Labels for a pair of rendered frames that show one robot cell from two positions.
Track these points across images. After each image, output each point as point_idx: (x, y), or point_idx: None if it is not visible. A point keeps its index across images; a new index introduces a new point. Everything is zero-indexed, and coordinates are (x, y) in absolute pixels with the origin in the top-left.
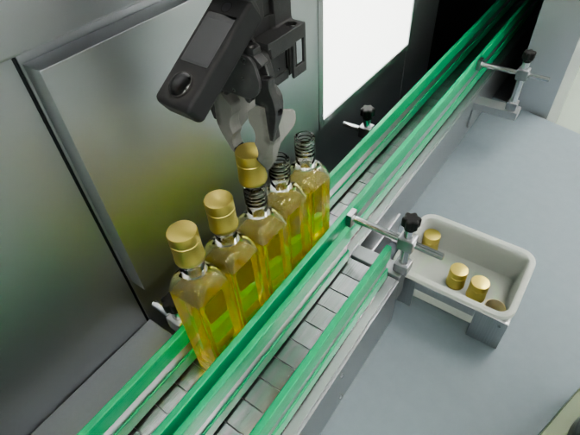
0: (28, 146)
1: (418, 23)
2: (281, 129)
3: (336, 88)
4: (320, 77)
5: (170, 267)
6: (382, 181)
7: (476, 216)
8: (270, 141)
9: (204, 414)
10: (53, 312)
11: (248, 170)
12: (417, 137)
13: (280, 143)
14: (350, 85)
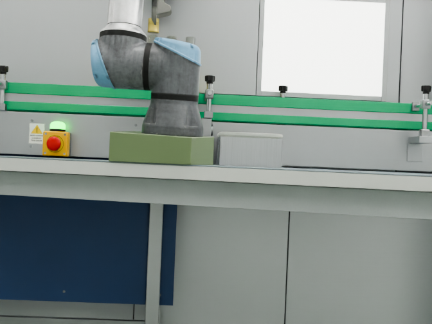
0: (106, 8)
1: (416, 98)
2: (161, 8)
3: (277, 78)
4: (259, 60)
5: None
6: (249, 103)
7: (323, 169)
8: (152, 6)
9: None
10: (81, 71)
11: (148, 23)
12: (299, 103)
13: (159, 13)
14: (295, 85)
